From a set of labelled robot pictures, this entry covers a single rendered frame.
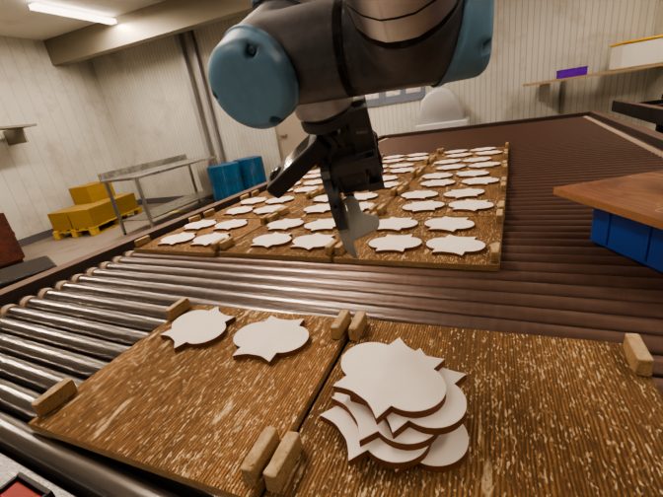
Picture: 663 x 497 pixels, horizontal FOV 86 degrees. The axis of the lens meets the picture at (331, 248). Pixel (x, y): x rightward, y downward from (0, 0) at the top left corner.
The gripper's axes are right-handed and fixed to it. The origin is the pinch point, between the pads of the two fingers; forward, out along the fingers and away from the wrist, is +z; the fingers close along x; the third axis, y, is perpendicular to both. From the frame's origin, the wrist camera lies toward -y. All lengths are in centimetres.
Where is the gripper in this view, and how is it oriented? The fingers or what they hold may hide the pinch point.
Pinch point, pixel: (350, 226)
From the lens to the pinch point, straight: 59.3
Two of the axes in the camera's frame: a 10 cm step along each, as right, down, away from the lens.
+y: 9.6, -1.9, -2.2
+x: 0.2, -7.2, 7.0
